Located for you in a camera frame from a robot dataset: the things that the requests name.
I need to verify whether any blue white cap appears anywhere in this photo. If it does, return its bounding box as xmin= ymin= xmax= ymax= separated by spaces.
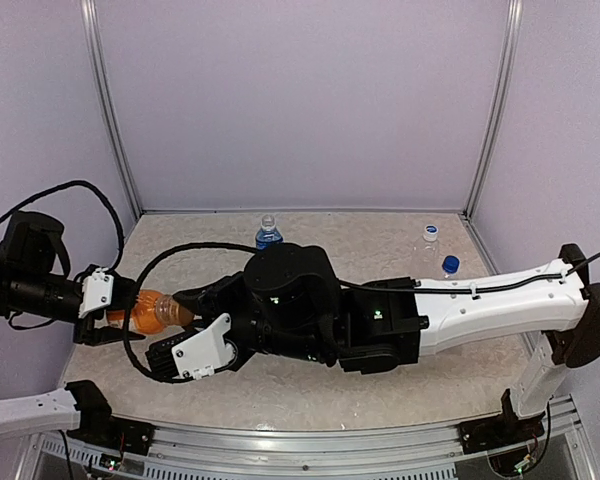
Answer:
xmin=423 ymin=225 xmax=439 ymax=242

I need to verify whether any clear bottle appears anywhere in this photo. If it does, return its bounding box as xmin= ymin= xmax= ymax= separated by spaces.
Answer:
xmin=411 ymin=230 xmax=439 ymax=279

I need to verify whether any right aluminium post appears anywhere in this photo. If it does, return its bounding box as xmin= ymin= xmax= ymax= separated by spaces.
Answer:
xmin=463 ymin=0 xmax=524 ymax=223

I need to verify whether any aluminium front rail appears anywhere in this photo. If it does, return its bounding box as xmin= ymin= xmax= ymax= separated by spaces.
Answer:
xmin=17 ymin=394 xmax=596 ymax=480

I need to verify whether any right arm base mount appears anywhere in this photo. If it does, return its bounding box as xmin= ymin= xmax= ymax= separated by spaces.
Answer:
xmin=457 ymin=389 xmax=546 ymax=454

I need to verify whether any aluminium post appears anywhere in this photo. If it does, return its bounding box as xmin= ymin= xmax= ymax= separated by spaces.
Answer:
xmin=80 ymin=0 xmax=144 ymax=220
xmin=463 ymin=0 xmax=524 ymax=223

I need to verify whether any blue label bottle standing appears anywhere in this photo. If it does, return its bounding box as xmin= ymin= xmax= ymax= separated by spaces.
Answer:
xmin=441 ymin=255 xmax=460 ymax=279

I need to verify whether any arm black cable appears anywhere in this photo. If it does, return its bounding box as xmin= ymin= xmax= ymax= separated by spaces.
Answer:
xmin=122 ymin=242 xmax=600 ymax=384
xmin=0 ymin=179 xmax=126 ymax=331

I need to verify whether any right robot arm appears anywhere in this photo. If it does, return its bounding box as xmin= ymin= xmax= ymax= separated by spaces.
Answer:
xmin=171 ymin=243 xmax=600 ymax=444

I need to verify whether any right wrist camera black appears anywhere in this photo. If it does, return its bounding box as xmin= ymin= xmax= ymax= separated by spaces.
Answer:
xmin=143 ymin=312 xmax=239 ymax=382

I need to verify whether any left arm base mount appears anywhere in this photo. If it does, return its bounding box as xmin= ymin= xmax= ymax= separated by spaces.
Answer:
xmin=65 ymin=380 xmax=155 ymax=456

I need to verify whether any blue label bottle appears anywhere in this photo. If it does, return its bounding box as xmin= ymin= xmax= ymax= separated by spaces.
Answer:
xmin=255 ymin=214 xmax=283 ymax=250
xmin=441 ymin=255 xmax=460 ymax=279

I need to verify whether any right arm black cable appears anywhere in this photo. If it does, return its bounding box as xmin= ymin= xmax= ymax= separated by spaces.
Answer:
xmin=122 ymin=242 xmax=600 ymax=384

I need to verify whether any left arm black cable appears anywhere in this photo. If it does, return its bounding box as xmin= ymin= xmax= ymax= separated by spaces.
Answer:
xmin=0 ymin=179 xmax=126 ymax=331

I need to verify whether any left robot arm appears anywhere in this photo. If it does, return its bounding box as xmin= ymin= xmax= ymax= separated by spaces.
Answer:
xmin=0 ymin=211 xmax=146 ymax=450

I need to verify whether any orange drink bottle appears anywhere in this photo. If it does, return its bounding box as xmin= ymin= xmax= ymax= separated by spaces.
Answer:
xmin=129 ymin=290 xmax=195 ymax=335

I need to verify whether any left aluminium post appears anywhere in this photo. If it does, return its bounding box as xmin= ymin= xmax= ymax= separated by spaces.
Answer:
xmin=80 ymin=0 xmax=144 ymax=220

